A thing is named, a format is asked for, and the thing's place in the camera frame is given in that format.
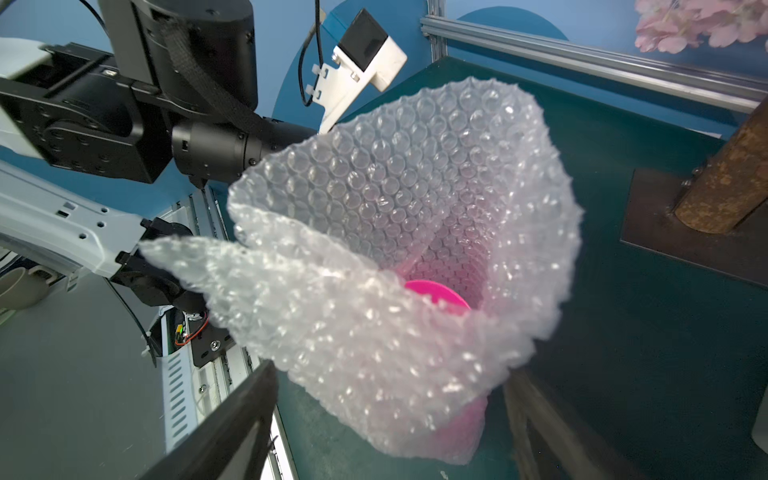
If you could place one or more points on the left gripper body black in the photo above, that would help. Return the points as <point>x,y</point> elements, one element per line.
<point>70,106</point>

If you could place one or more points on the white tape dispenser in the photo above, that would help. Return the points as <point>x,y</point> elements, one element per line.
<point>759,431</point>

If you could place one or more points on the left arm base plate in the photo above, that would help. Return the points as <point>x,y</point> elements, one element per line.
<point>206,341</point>

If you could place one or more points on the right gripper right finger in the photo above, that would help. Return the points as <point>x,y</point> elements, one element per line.
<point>550,441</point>

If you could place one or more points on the pink cherry blossom tree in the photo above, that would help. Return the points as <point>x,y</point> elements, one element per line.
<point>716,217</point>

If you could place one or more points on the clear bubble wrap sheet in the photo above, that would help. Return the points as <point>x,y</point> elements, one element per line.
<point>460,185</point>

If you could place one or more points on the pink plastic wine glass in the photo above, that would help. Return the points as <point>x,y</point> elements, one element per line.
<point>456,442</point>

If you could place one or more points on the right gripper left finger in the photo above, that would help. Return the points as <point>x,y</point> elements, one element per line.
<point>234,441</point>

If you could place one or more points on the aluminium frame rail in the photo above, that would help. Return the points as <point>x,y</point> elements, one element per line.
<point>588,60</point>

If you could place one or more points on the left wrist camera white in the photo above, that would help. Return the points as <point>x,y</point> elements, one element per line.
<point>366,55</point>

